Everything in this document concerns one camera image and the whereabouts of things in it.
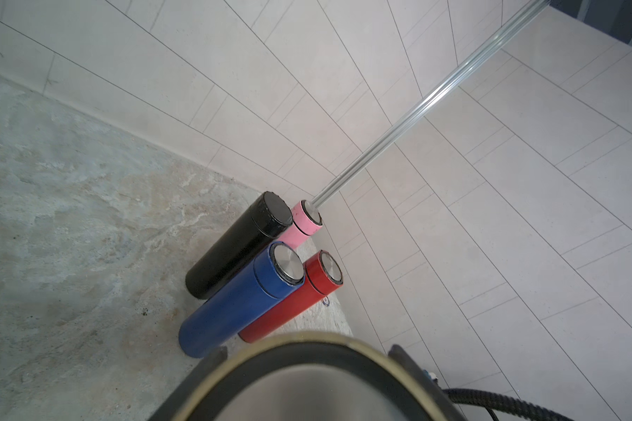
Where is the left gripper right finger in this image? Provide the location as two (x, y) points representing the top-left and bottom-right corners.
(388, 345), (465, 421)

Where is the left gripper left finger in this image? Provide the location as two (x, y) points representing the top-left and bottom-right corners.
(149, 347), (228, 421)

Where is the gold thermos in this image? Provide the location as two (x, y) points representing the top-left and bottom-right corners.
(170, 330), (449, 421)

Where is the blue thermos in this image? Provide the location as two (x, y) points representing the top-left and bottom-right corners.
(178, 241), (305, 359)

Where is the red thermos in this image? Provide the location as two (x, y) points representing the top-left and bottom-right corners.
(238, 250), (343, 343)

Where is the black thermos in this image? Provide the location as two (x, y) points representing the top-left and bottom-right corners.
(185, 191), (293, 300)

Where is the pink thermos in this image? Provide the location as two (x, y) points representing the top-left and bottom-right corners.
(277, 199), (323, 250)

